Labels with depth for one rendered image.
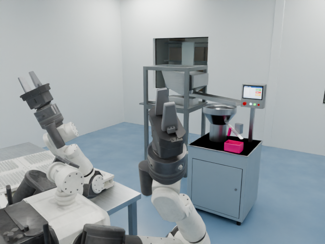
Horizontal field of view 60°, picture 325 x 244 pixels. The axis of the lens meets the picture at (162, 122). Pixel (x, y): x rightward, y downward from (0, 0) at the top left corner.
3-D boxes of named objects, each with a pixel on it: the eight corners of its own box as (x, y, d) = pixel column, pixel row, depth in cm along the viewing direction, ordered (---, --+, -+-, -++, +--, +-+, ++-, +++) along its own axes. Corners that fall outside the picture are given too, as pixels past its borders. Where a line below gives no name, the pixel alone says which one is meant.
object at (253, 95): (237, 142, 301) (241, 83, 286) (240, 139, 310) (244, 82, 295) (259, 145, 290) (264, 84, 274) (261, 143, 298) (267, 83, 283)
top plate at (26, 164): (16, 160, 206) (15, 157, 205) (49, 152, 222) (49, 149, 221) (27, 170, 188) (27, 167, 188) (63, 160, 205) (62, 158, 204)
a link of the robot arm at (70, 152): (63, 121, 111) (80, 145, 119) (42, 131, 111) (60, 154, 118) (63, 130, 106) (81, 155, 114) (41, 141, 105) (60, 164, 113)
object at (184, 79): (121, 176, 394) (117, 67, 358) (162, 153, 482) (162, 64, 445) (217, 205, 320) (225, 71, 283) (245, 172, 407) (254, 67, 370)
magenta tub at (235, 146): (223, 151, 274) (223, 142, 272) (227, 147, 284) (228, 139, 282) (239, 154, 266) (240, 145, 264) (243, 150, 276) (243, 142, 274)
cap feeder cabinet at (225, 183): (185, 210, 311) (186, 144, 292) (206, 189, 357) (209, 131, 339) (242, 229, 278) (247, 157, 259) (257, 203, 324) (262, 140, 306)
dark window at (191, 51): (155, 88, 641) (154, 37, 614) (155, 88, 642) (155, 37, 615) (209, 93, 573) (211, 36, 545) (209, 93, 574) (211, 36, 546)
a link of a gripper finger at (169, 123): (177, 100, 53) (177, 126, 56) (160, 103, 52) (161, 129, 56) (179, 105, 51) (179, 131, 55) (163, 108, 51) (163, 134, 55)
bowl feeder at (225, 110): (195, 141, 304) (197, 107, 295) (209, 133, 333) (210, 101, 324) (240, 149, 278) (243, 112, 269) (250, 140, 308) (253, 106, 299)
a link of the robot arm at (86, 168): (88, 147, 116) (108, 177, 127) (69, 146, 121) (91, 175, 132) (74, 167, 109) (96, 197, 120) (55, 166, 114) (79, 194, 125)
